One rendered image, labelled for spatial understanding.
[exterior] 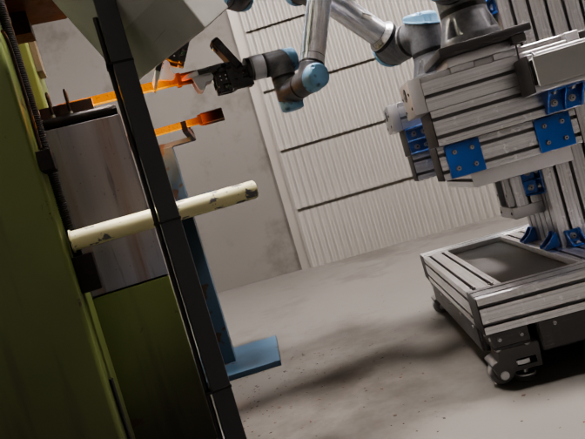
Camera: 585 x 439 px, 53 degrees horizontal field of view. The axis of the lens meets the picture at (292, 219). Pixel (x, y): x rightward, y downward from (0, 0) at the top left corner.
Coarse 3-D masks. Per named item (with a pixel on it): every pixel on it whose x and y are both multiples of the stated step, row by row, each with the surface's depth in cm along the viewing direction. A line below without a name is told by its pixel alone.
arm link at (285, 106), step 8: (288, 72) 180; (272, 80) 183; (280, 80) 180; (288, 80) 177; (280, 88) 181; (288, 88) 177; (280, 96) 181; (288, 96) 179; (296, 96) 177; (280, 104) 183; (288, 104) 181; (296, 104) 181
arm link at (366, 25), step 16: (288, 0) 194; (304, 0) 192; (336, 0) 194; (352, 0) 198; (336, 16) 197; (352, 16) 197; (368, 16) 200; (368, 32) 202; (384, 32) 203; (384, 48) 204; (384, 64) 213
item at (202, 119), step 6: (204, 114) 214; (210, 114) 214; (216, 114) 214; (222, 114) 215; (186, 120) 213; (192, 120) 213; (198, 120) 212; (204, 120) 214; (210, 120) 214; (216, 120) 214; (222, 120) 216; (168, 126) 213; (174, 126) 213; (180, 126) 213; (156, 132) 213; (162, 132) 213; (168, 132) 215
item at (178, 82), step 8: (160, 80) 173; (168, 80) 173; (176, 80) 174; (144, 88) 171; (152, 88) 172; (160, 88) 174; (96, 96) 168; (104, 96) 169; (112, 96) 169; (96, 104) 169
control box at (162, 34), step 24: (72, 0) 121; (120, 0) 114; (144, 0) 110; (168, 0) 107; (192, 0) 106; (216, 0) 110; (144, 24) 115; (168, 24) 112; (192, 24) 108; (96, 48) 129; (144, 48) 121; (168, 48) 117; (144, 72) 127
